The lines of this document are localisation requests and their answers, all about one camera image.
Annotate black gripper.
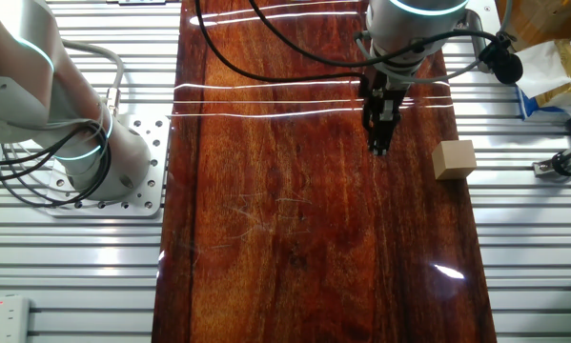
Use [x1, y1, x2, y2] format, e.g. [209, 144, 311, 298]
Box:
[360, 70, 411, 157]

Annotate small tan wooden block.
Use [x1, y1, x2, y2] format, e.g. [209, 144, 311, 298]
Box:
[431, 139, 478, 181]

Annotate glossy reddish wooden board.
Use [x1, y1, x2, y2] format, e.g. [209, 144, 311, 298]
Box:
[151, 0, 499, 343]

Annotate blue packet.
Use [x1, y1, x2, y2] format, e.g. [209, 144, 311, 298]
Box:
[517, 85, 571, 121]

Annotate white paper bag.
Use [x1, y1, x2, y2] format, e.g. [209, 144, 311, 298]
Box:
[514, 40, 571, 100]

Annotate black metal clamp tool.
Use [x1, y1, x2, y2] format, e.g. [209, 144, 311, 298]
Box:
[550, 151, 571, 192]

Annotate brown cardboard box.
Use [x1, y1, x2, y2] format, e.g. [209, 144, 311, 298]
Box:
[497, 0, 571, 52]

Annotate white power strip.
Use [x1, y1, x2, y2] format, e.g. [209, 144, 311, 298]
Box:
[0, 294, 31, 343]

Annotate thin black cable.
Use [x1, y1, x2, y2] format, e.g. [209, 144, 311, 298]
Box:
[249, 0, 505, 69]
[193, 0, 371, 96]

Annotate black camera cable plug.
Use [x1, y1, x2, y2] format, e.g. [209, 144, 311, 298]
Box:
[479, 31, 524, 86]

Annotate small metal mounting bracket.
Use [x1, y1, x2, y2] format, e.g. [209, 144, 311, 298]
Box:
[532, 159, 561, 179]

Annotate perforated silver base plate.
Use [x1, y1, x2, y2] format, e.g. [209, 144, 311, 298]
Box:
[44, 112, 172, 219]

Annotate thick grey base cable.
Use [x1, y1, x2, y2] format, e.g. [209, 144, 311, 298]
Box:
[60, 40, 125, 118]

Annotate coiled black cables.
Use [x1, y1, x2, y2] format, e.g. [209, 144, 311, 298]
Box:
[0, 118, 113, 210]

